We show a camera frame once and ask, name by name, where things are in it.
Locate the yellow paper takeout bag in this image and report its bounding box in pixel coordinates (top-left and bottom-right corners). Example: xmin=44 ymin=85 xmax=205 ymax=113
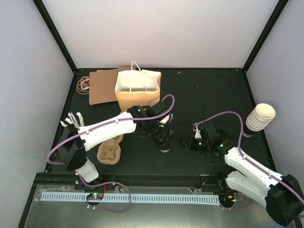
xmin=115 ymin=61 xmax=162 ymax=112

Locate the cardboard cup carrier stack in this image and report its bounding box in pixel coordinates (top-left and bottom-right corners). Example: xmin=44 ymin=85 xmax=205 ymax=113
xmin=97 ymin=135 xmax=124 ymax=165

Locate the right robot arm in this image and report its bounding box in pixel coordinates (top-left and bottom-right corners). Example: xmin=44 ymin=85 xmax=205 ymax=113
xmin=180 ymin=122 xmax=304 ymax=227

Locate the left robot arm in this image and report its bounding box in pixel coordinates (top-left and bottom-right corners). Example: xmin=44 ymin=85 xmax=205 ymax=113
xmin=56 ymin=101 xmax=173 ymax=190

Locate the stack of paper cups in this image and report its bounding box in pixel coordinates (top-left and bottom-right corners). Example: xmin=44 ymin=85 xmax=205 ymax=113
xmin=242 ymin=103 xmax=276 ymax=138

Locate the brown flat paper bag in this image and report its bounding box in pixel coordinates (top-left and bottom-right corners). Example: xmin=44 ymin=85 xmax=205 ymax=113
xmin=76 ymin=68 xmax=118 ymax=105

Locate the cup of wrapped straws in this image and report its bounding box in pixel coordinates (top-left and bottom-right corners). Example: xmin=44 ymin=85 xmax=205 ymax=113
xmin=60 ymin=112 xmax=85 ymax=128

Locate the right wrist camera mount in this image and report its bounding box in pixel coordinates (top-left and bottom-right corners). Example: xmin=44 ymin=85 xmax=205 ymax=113
xmin=193 ymin=121 xmax=204 ymax=139

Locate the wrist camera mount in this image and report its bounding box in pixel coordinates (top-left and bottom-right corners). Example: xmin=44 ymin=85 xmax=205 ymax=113
xmin=193 ymin=121 xmax=204 ymax=139
xmin=159 ymin=113 xmax=173 ymax=124

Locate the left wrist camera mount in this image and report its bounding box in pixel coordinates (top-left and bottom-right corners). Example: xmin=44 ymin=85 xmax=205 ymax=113
xmin=159 ymin=113 xmax=173 ymax=124

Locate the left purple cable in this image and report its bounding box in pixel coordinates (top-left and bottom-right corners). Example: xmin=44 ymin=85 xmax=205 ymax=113
xmin=46 ymin=94 xmax=176 ymax=166

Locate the purple cable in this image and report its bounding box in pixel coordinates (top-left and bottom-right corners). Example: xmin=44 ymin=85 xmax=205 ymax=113
xmin=199 ymin=111 xmax=304 ymax=207
xmin=46 ymin=94 xmax=176 ymax=166

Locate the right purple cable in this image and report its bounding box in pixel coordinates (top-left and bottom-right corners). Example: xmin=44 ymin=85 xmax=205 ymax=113
xmin=199 ymin=111 xmax=304 ymax=207

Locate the white slotted cable duct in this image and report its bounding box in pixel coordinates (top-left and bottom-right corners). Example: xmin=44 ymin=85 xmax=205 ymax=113
xmin=40 ymin=192 xmax=220 ymax=206

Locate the black frame post right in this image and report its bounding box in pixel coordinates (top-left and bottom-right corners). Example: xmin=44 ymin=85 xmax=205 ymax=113
xmin=242 ymin=0 xmax=289 ymax=73

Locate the black frame post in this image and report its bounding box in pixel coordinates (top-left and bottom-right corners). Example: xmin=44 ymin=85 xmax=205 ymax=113
xmin=242 ymin=0 xmax=289 ymax=73
xmin=33 ymin=0 xmax=77 ymax=73

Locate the black frame post left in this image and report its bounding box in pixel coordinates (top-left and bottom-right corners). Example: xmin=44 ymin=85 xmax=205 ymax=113
xmin=33 ymin=0 xmax=77 ymax=73

